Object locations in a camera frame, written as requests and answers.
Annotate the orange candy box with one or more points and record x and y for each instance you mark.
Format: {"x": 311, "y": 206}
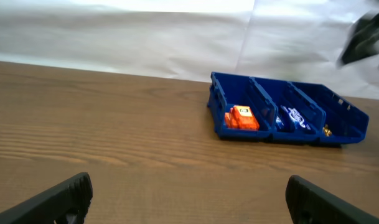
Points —
{"x": 229, "y": 120}
{"x": 245, "y": 119}

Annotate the gold wrapped candy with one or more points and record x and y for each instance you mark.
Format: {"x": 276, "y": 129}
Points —
{"x": 327, "y": 130}

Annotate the blue tray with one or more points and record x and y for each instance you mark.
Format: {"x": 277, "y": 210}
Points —
{"x": 236, "y": 90}

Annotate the blue candy pack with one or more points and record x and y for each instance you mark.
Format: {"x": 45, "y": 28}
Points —
{"x": 296, "y": 117}
{"x": 279, "y": 123}

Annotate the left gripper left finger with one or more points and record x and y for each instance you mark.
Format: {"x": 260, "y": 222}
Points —
{"x": 58, "y": 202}

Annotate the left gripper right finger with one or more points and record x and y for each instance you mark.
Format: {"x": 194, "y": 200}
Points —
{"x": 313, "y": 202}

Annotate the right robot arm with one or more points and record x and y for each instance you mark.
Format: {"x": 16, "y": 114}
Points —
{"x": 365, "y": 37}

